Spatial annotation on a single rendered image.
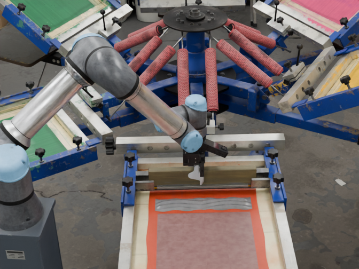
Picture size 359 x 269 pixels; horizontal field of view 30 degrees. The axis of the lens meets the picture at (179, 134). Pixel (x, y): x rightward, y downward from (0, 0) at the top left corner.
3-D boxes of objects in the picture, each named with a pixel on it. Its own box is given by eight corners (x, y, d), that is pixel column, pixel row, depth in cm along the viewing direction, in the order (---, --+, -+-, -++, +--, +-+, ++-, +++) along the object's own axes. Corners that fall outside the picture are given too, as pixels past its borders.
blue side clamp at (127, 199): (135, 216, 248) (134, 202, 244) (121, 216, 248) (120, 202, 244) (138, 168, 273) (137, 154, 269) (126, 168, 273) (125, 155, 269)
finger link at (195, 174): (188, 184, 253) (187, 163, 250) (203, 184, 253) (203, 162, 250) (188, 188, 251) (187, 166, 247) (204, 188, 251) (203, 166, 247)
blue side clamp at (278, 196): (286, 213, 247) (287, 198, 243) (272, 213, 247) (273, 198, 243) (275, 165, 272) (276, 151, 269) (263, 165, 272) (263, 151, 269)
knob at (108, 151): (120, 158, 272) (118, 142, 268) (106, 158, 273) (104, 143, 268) (121, 148, 279) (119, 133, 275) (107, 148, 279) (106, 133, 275)
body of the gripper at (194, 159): (182, 156, 253) (182, 129, 247) (205, 155, 253) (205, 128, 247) (183, 167, 247) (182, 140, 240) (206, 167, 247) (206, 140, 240)
